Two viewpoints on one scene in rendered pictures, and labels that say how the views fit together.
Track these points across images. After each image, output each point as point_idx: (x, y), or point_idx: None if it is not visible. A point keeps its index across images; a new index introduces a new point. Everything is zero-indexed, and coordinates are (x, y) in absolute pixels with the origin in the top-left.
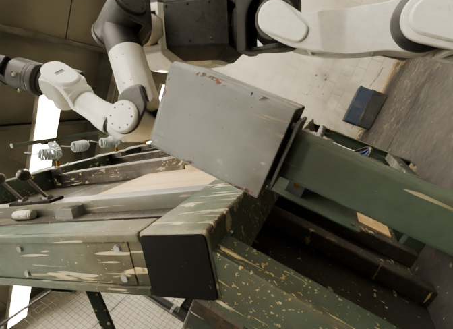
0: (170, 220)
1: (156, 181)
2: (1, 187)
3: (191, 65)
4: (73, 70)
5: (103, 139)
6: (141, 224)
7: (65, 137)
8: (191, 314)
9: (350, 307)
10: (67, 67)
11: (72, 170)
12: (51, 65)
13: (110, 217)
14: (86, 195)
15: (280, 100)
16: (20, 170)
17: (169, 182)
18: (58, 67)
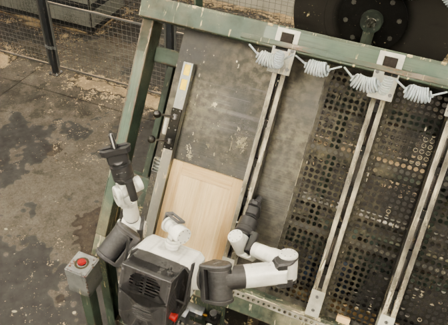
0: (101, 242)
1: (206, 202)
2: (229, 37)
3: (71, 272)
4: (119, 204)
5: (351, 84)
6: (101, 232)
7: (309, 53)
8: None
9: (105, 278)
10: (118, 200)
11: (283, 77)
12: (115, 192)
13: (147, 194)
14: (211, 140)
15: (75, 289)
16: (147, 140)
17: (193, 216)
18: (116, 196)
